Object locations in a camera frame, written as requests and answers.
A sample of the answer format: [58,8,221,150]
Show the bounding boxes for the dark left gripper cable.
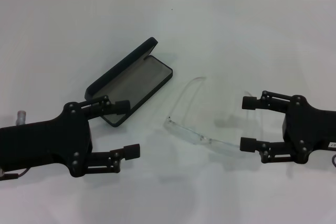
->
[0,172,27,182]

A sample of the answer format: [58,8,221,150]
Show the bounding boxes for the clear white glasses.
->
[164,76,259,154]

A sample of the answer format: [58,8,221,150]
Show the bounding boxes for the black glasses case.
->
[84,37,173,127]

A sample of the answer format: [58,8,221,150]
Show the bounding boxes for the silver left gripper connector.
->
[15,109,27,125]

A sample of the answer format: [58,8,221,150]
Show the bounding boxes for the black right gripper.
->
[240,90,336,164]

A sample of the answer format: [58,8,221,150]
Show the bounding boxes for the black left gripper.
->
[0,101,95,180]

